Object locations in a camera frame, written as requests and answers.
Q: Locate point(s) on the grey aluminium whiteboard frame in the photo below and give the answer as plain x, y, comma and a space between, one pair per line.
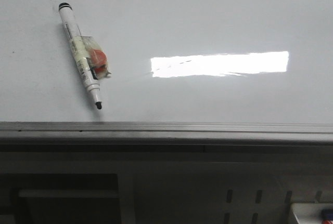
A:
19, 136

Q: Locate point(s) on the white box lower right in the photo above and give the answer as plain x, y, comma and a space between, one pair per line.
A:
307, 213

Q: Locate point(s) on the white black whiteboard marker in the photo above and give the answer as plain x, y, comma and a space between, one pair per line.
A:
80, 53

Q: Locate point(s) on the white whiteboard surface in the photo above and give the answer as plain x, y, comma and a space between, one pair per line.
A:
225, 61

